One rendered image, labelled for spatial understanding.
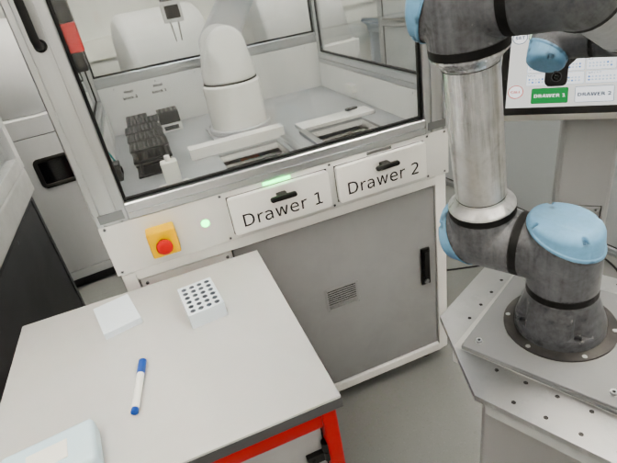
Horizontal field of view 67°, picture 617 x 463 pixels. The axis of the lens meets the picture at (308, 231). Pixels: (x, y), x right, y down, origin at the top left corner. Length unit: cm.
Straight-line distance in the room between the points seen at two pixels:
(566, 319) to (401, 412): 102
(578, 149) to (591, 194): 16
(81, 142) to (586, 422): 112
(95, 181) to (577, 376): 107
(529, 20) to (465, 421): 140
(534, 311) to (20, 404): 100
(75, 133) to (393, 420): 135
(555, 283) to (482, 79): 35
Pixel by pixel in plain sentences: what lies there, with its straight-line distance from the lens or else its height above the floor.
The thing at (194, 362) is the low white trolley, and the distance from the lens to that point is 102.
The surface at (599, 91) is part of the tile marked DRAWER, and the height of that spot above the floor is 101.
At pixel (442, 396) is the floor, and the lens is 187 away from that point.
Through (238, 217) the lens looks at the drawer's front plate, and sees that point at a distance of 127.
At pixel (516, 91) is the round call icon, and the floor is 102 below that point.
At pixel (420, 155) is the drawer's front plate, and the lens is 144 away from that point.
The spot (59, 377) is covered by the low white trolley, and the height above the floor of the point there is 76.
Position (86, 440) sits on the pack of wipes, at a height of 80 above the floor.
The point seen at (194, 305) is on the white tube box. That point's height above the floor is 80.
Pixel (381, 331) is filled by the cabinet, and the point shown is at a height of 26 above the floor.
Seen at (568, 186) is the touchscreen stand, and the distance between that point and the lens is 173.
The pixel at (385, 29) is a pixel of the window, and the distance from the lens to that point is 134.
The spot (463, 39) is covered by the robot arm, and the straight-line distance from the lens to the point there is 70.
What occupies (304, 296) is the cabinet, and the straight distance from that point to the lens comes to 150.
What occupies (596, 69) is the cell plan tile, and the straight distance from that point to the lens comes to 158.
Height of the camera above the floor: 142
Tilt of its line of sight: 29 degrees down
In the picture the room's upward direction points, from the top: 10 degrees counter-clockwise
